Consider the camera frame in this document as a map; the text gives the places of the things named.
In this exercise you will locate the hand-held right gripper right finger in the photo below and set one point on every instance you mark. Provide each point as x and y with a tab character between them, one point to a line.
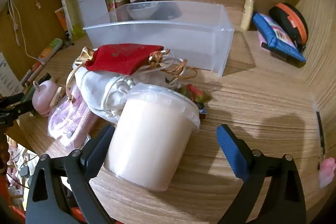
232	148

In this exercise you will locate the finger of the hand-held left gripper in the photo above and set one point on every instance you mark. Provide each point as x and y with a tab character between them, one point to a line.
22	109
11	100

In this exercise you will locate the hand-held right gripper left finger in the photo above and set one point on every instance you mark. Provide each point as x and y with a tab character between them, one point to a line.
101	150

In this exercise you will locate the cream plastic tub with lid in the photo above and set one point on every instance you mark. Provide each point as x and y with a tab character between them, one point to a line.
152	140

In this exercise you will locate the clear plastic storage box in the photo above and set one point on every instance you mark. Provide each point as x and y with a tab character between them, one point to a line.
168	35

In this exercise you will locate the wooden desktop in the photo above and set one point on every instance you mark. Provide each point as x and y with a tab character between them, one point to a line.
262	98

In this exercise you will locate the white printed sheet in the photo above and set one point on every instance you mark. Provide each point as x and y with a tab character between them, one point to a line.
8	77

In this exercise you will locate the white marker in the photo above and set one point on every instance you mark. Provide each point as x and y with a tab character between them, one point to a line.
32	77

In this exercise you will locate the beige printed block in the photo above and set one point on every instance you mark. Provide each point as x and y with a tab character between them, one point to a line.
57	96

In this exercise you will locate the orange-tipped marker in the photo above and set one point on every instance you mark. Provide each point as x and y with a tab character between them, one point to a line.
35	67

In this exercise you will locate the pink knitted pouch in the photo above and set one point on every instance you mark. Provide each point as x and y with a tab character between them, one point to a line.
69	121

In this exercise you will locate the dark snack packet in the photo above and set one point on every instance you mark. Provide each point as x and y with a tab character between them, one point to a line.
202	109

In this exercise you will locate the green and orange tube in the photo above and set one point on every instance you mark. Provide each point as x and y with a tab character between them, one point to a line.
51	50

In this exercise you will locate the colourful candy wrapper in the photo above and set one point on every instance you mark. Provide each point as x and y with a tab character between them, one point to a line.
195	94

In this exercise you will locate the black pen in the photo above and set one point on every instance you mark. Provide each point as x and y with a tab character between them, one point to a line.
320	132

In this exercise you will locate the orange box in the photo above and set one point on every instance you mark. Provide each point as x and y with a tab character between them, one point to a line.
61	19

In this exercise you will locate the pink fluffy object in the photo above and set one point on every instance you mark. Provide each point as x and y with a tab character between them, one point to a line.
326	171

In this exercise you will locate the yellow-green tall bottle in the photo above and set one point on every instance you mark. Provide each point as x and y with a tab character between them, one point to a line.
69	11

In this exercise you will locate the blue zip pouch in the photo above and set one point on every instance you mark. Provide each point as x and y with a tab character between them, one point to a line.
277	36

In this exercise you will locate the white paper box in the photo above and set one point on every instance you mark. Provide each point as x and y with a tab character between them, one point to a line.
92	7

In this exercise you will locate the small cream bottle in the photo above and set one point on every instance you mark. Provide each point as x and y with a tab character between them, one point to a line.
247	14

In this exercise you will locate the fruit printed box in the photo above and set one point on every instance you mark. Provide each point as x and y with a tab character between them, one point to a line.
110	3

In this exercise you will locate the black and orange round case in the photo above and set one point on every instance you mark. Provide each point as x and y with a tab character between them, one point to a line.
290	20

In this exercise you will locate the clear plastic bowl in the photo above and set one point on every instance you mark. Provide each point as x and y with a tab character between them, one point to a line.
144	10

